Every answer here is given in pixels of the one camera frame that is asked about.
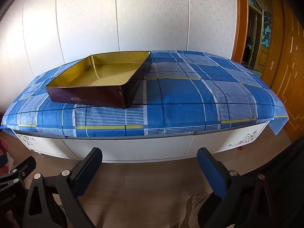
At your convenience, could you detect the blue painted glass panel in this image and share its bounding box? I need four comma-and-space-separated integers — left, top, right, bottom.
260, 9, 273, 50

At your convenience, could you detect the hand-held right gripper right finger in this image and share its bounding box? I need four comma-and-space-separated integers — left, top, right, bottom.
197, 147, 293, 228

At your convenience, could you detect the beige shoe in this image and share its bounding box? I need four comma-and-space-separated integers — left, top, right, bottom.
186, 192, 214, 221

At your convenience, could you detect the orange wooden door frame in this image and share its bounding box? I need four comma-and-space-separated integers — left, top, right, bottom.
231, 0, 250, 64

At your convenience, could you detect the dark red gold-lined tin box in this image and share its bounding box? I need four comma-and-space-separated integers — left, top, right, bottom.
45, 51, 152, 109

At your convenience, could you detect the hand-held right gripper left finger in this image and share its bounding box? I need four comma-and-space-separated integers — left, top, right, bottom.
22, 147, 103, 228

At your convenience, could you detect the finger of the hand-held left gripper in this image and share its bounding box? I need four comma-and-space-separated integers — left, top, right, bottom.
0, 156, 36, 193

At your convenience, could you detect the carved wooden door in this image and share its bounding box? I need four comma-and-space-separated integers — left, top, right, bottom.
259, 0, 304, 145

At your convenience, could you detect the white floral cabinet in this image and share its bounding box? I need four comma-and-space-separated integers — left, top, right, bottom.
14, 121, 268, 163

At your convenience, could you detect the blue plaid cloth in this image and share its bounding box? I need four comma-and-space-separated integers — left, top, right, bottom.
1, 50, 289, 138

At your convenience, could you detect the red bag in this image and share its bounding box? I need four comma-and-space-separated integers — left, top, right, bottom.
0, 136, 10, 169

